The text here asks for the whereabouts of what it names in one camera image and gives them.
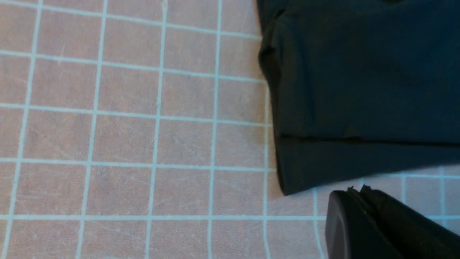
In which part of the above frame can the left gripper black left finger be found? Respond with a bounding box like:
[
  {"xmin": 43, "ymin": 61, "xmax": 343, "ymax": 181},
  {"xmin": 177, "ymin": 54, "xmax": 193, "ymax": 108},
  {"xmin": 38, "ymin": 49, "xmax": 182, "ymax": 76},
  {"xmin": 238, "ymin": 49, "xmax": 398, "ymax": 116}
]
[{"xmin": 324, "ymin": 188, "xmax": 404, "ymax": 259}]

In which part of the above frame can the pink checkered tablecloth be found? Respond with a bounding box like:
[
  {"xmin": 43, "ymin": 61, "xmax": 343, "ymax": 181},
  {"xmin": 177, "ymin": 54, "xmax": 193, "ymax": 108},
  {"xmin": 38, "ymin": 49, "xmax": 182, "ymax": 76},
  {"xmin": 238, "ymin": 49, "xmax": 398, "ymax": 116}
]
[{"xmin": 0, "ymin": 0, "xmax": 459, "ymax": 259}]

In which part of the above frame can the dark gray long-sleeved shirt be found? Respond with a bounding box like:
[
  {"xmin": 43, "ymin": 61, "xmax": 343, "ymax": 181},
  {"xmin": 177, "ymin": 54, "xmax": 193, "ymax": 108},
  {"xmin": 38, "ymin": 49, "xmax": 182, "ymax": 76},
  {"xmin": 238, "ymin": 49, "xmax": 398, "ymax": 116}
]
[{"xmin": 256, "ymin": 0, "xmax": 460, "ymax": 196}]

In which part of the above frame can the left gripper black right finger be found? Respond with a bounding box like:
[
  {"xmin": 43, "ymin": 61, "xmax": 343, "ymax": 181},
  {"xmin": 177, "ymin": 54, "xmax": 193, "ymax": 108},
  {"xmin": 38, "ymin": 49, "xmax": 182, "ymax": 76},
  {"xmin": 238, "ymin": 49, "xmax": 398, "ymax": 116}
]
[{"xmin": 359, "ymin": 185, "xmax": 460, "ymax": 259}]

